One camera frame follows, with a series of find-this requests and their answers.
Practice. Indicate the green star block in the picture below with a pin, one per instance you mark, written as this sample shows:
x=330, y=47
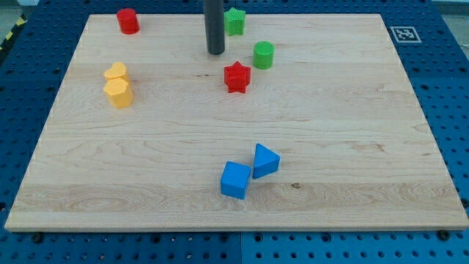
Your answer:
x=234, y=21

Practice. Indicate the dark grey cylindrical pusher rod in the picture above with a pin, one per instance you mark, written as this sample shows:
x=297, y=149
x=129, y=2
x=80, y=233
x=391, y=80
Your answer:
x=214, y=26

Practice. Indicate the red star block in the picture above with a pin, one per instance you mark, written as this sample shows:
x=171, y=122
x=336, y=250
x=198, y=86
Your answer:
x=237, y=77

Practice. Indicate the blue cube block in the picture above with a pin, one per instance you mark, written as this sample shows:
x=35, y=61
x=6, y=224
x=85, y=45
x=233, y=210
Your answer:
x=234, y=180

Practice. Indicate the black bolt front right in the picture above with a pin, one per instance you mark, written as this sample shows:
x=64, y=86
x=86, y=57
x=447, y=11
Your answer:
x=443, y=235

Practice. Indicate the white fiducial marker tag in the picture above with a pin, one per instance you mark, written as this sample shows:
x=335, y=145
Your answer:
x=405, y=34

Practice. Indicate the light wooden board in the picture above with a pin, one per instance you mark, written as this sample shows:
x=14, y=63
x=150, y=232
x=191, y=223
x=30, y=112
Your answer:
x=357, y=153

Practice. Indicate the green cylinder block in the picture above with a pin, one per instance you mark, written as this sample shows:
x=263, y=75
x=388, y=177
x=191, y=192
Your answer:
x=263, y=53

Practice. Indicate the black bolt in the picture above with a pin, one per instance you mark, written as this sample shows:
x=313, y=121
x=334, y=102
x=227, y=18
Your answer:
x=443, y=235
x=37, y=237

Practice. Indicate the yellow heart block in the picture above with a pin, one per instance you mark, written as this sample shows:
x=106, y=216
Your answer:
x=117, y=70

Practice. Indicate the blue triangle block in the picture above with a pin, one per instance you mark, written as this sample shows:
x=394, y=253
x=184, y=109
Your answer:
x=265, y=161

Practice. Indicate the black bolt front left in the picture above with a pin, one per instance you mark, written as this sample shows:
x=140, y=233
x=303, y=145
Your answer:
x=37, y=237

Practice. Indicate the red cylinder block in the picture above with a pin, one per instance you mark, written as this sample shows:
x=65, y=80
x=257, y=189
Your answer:
x=128, y=21

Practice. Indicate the yellow hexagon block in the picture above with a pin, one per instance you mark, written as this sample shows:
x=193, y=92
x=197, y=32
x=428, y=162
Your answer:
x=118, y=92

